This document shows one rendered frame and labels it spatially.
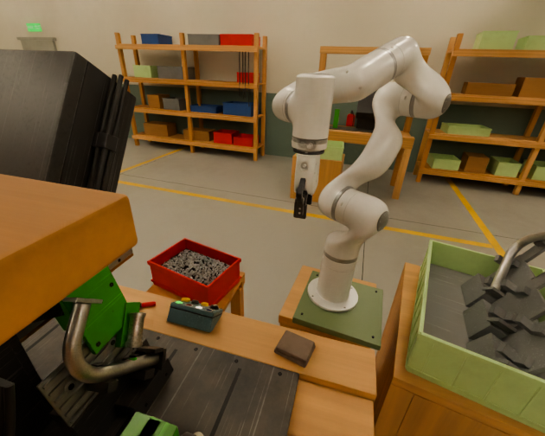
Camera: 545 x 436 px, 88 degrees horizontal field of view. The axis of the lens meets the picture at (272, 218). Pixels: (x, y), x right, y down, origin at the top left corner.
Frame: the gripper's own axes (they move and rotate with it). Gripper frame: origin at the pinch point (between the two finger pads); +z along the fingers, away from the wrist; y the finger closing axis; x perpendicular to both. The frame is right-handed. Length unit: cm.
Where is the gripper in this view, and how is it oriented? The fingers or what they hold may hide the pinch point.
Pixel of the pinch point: (303, 207)
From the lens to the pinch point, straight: 75.2
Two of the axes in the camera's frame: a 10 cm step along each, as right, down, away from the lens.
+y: 2.8, -4.3, 8.6
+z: -0.4, 8.9, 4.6
